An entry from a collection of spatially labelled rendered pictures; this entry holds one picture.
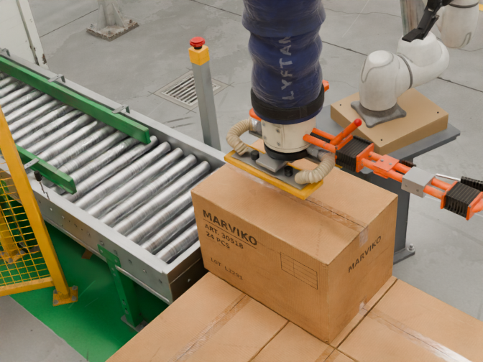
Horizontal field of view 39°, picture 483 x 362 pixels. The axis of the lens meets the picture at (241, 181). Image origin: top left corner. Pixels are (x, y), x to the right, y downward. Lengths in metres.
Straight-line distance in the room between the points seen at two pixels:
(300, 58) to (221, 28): 3.64
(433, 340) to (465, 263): 1.07
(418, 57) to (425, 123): 0.27
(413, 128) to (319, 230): 0.84
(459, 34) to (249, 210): 0.88
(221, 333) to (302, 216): 0.53
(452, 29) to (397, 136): 0.68
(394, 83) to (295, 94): 0.89
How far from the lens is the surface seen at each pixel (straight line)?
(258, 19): 1.87
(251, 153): 2.19
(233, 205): 2.30
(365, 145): 2.04
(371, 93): 2.80
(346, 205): 2.28
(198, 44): 3.10
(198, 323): 2.49
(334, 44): 5.18
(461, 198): 1.87
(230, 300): 2.54
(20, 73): 4.09
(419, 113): 2.93
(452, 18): 2.27
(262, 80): 1.97
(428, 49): 2.85
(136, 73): 5.08
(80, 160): 3.36
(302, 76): 1.96
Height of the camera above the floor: 2.46
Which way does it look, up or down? 39 degrees down
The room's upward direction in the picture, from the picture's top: 7 degrees counter-clockwise
